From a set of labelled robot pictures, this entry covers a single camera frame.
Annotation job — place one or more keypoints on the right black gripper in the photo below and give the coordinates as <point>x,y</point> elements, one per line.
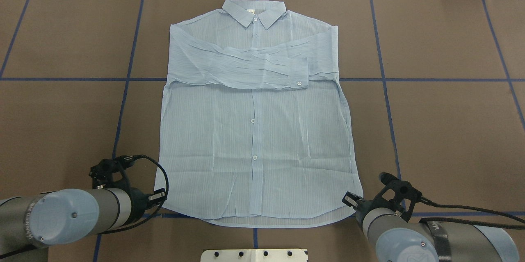
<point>363,208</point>

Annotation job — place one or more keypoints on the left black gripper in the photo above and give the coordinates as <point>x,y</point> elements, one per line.
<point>138,203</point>

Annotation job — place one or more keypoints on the light blue button-up shirt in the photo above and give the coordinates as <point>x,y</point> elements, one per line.
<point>255,129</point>

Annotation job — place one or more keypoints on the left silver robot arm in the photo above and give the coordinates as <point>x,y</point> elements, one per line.
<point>30,225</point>

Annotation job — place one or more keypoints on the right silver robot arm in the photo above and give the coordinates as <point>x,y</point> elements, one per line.
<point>385,224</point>

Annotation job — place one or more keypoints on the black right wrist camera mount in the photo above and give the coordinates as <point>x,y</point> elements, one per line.
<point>398,195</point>

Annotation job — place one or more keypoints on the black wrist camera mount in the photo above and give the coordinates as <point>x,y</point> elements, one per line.
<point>398,195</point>
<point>111,173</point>

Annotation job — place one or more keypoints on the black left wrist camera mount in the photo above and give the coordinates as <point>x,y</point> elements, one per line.
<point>111,173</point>

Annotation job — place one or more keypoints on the white pedestal column with base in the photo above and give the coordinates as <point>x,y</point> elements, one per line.
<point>255,255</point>

